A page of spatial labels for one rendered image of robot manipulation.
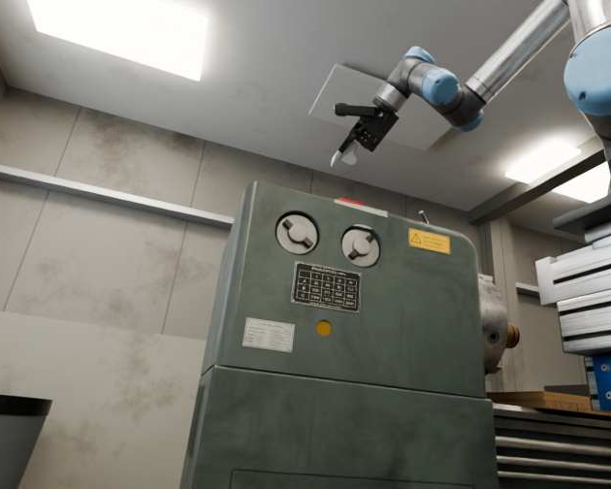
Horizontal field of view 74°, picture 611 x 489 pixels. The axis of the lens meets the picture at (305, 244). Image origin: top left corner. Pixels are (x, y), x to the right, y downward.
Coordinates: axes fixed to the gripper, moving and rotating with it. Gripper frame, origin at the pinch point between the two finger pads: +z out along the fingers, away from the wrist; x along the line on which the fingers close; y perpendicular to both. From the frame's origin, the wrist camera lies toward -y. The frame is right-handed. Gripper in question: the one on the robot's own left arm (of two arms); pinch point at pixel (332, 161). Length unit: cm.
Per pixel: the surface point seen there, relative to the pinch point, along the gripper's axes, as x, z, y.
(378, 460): -49, 33, 44
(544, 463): -25, 22, 85
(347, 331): -38, 21, 26
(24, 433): 63, 244, -52
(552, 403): -18, 11, 80
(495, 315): -8, 4, 59
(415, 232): -17.8, -0.8, 26.9
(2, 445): 52, 246, -55
